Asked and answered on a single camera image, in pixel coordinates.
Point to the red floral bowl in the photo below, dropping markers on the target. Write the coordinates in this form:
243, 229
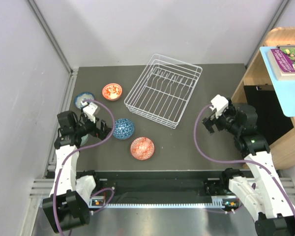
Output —
112, 91

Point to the pale green bowl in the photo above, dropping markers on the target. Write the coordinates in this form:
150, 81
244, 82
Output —
84, 139

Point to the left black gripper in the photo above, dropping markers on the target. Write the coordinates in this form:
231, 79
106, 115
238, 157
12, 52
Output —
101, 133

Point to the blue triangle pattern bowl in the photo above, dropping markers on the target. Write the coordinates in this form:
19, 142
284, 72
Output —
124, 129

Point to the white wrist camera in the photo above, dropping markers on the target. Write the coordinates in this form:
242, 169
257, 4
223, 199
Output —
90, 109
218, 105

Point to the red geometric pattern bowl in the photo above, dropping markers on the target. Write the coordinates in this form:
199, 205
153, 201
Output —
142, 148

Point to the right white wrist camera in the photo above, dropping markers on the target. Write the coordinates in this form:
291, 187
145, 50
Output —
218, 105

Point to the light blue shelf board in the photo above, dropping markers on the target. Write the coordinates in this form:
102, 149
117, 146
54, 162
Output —
285, 90

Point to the wooden side cabinet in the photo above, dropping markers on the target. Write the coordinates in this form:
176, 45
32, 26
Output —
257, 88

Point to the grey slotted cable duct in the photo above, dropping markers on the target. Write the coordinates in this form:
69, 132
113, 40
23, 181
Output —
215, 204

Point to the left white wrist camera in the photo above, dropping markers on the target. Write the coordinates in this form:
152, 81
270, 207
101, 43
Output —
90, 109

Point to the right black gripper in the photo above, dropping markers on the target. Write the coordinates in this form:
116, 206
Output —
209, 122

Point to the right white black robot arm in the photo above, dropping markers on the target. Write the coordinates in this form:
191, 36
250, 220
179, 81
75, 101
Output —
268, 203

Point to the white wire dish rack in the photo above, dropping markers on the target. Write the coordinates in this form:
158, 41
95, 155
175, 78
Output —
163, 90

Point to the black mounting base rail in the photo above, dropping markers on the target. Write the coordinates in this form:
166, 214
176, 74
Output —
160, 187

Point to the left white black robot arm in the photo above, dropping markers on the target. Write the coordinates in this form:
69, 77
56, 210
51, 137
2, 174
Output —
67, 206

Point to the blue white floral bowl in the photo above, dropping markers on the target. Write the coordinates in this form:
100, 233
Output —
79, 99

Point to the purple green book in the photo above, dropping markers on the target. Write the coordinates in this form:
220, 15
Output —
282, 61

